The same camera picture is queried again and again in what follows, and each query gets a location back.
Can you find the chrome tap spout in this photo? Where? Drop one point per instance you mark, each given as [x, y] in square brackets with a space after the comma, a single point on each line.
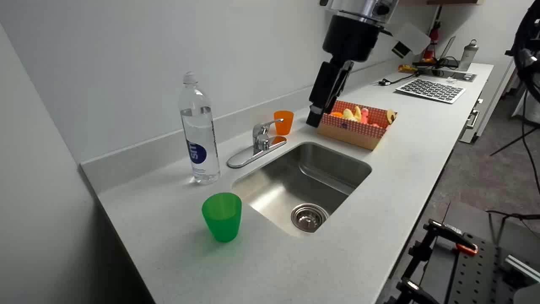
[242, 158]

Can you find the aluminium rail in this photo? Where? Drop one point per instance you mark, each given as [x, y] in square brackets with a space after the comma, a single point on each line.
[524, 268]

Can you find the grey drink bottle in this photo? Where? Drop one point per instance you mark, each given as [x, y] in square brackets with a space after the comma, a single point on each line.
[468, 55]

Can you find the yellow hand tool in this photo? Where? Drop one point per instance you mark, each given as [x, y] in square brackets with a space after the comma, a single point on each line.
[407, 68]

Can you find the basket of orange items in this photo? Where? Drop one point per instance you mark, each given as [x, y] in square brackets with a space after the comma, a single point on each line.
[352, 131]

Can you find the tan toy food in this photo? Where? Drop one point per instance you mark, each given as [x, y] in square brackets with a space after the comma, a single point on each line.
[391, 117]

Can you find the orange plastic cup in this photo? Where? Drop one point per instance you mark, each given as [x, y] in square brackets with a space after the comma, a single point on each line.
[284, 122]

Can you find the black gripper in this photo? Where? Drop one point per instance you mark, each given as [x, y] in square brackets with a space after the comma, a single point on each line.
[333, 78]

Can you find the black clamp with orange grip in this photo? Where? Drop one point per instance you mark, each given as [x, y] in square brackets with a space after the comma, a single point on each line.
[450, 234]

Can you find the yellow toy food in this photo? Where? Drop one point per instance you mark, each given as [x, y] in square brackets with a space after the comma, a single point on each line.
[350, 114]

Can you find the chrome tap base with lever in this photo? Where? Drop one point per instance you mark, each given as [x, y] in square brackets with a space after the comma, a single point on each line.
[264, 141]

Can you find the black tripod stand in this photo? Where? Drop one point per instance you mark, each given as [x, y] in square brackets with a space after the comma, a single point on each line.
[524, 141]

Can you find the green plastic cup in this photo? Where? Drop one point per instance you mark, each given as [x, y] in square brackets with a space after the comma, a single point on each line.
[222, 217]

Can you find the stainless steel sink basin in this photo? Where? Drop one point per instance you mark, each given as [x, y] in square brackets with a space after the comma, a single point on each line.
[305, 180]

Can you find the metal sink drain strainer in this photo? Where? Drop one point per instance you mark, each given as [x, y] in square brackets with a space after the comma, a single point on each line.
[308, 217]

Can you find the pink orange toy food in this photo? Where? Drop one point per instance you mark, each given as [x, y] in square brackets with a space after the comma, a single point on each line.
[365, 116]

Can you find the black perforated board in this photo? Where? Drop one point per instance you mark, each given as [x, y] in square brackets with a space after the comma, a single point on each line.
[478, 276]

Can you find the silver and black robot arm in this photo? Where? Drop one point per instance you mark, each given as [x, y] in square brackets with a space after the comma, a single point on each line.
[352, 35]

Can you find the red hand tool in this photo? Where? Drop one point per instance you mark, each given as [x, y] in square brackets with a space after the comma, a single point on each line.
[433, 35]

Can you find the clear plastic water bottle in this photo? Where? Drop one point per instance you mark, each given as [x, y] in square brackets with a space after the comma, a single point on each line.
[198, 136]

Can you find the silver keyboard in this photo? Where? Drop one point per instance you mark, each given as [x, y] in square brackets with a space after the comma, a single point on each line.
[431, 90]

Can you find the black device base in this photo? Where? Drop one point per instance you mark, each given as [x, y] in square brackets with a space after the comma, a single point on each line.
[445, 68]

